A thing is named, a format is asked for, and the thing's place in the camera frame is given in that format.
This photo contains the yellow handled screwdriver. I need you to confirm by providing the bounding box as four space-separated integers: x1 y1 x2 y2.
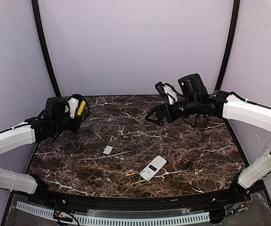
77 101 86 116

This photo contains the grey battery cover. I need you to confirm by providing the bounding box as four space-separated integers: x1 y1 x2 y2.
103 145 113 155

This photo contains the white remote control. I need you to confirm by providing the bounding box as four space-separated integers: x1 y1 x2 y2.
140 155 167 181

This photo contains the orange AA battery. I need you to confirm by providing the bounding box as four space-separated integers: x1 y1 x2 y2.
126 172 137 177

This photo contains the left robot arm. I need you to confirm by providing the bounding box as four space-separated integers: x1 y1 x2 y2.
0 94 90 195

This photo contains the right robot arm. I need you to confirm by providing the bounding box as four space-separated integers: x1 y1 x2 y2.
145 73 271 191

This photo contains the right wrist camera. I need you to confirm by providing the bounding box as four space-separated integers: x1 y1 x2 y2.
155 81 183 105

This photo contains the black front table rail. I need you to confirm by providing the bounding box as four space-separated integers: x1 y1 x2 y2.
27 186 254 214

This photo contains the black frame post right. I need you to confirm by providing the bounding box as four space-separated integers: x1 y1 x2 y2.
214 0 240 91

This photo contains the black frame post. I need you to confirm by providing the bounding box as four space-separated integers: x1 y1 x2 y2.
214 0 240 91
31 0 62 97

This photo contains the white slotted cable duct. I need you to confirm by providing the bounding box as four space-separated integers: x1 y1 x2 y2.
16 201 210 226

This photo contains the black frame post left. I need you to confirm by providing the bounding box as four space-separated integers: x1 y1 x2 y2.
31 0 62 97

